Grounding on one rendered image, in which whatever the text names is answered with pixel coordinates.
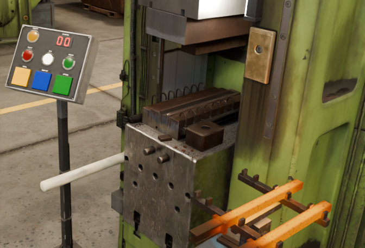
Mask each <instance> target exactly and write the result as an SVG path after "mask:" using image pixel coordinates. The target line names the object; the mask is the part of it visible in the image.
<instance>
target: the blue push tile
mask: <svg viewBox="0 0 365 248"><path fill-rule="evenodd" d="M51 77H52V74H51V73H46V72H41V71H36V72H35V76H34V80H33V83H32V88H33V89H37V90H42V91H48V88H49V84H50V81H51Z"/></svg>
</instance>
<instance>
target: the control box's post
mask: <svg viewBox="0 0 365 248"><path fill-rule="evenodd" d="M56 109H57V117H58V145H59V170H61V171H62V172H64V171H67V170H69V157H68V103H67V102H66V101H61V100H56ZM60 206H61V218H63V219H64V220H65V219H67V218H70V183H67V184H64V185H62V186H60ZM61 236H62V245H63V246H64V248H67V246H70V248H71V219H69V220H67V221H65V222H64V221H62V220H61Z"/></svg>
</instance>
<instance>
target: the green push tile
mask: <svg viewBox="0 0 365 248"><path fill-rule="evenodd" d="M72 82H73V78H71V77H66V76H60V75H57V76H56V79H55V83H54V86H53V90H52V92H53V93H55V94H61V95H65V96H69V93H70V89H71V85H72Z"/></svg>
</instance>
